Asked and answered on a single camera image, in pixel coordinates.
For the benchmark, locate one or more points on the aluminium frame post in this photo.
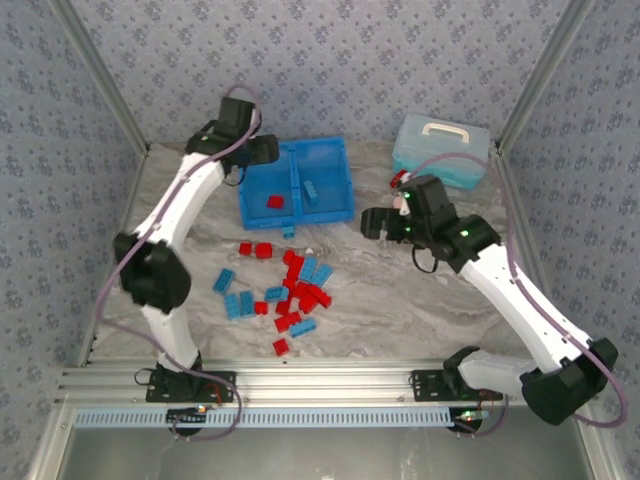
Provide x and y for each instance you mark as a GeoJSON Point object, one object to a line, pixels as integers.
{"type": "Point", "coordinates": [102, 75]}
{"type": "Point", "coordinates": [545, 75]}

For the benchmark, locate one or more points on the small black controller board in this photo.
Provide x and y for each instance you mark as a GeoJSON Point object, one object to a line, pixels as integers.
{"type": "Point", "coordinates": [470, 417]}
{"type": "Point", "coordinates": [187, 416]}

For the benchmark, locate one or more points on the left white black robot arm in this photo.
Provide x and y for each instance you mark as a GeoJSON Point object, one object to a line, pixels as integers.
{"type": "Point", "coordinates": [195, 190]}

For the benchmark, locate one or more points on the wide aluminium mounting rail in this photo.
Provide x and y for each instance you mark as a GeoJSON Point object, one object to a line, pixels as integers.
{"type": "Point", "coordinates": [320, 385]}

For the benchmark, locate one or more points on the blue lego brick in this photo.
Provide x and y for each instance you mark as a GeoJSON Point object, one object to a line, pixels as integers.
{"type": "Point", "coordinates": [288, 232]}
{"type": "Point", "coordinates": [223, 280]}
{"type": "Point", "coordinates": [274, 293]}
{"type": "Point", "coordinates": [321, 275]}
{"type": "Point", "coordinates": [307, 268]}
{"type": "Point", "coordinates": [231, 306]}
{"type": "Point", "coordinates": [303, 327]}
{"type": "Point", "coordinates": [246, 304]}
{"type": "Point", "coordinates": [311, 192]}

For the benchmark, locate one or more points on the blue plastic bin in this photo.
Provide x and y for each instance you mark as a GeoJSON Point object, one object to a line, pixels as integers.
{"type": "Point", "coordinates": [260, 180]}
{"type": "Point", "coordinates": [330, 175]}

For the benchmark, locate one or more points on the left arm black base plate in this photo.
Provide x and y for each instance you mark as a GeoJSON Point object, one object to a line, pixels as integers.
{"type": "Point", "coordinates": [165, 387]}

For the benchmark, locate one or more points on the red lego brick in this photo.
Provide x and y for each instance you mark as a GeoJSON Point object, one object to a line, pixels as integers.
{"type": "Point", "coordinates": [295, 268]}
{"type": "Point", "coordinates": [307, 303]}
{"type": "Point", "coordinates": [245, 248]}
{"type": "Point", "coordinates": [300, 290]}
{"type": "Point", "coordinates": [275, 201]}
{"type": "Point", "coordinates": [321, 296]}
{"type": "Point", "coordinates": [264, 249]}
{"type": "Point", "coordinates": [289, 283]}
{"type": "Point", "coordinates": [261, 307]}
{"type": "Point", "coordinates": [281, 346]}
{"type": "Point", "coordinates": [283, 306]}
{"type": "Point", "coordinates": [288, 256]}
{"type": "Point", "coordinates": [287, 321]}

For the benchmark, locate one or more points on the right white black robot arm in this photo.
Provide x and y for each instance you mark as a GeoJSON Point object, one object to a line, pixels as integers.
{"type": "Point", "coordinates": [510, 295]}

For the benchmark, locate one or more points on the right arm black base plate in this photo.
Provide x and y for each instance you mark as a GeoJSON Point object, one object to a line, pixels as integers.
{"type": "Point", "coordinates": [430, 387]}

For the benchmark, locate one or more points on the aluminium side rail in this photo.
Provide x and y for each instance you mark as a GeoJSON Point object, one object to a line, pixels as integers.
{"type": "Point", "coordinates": [600, 455]}

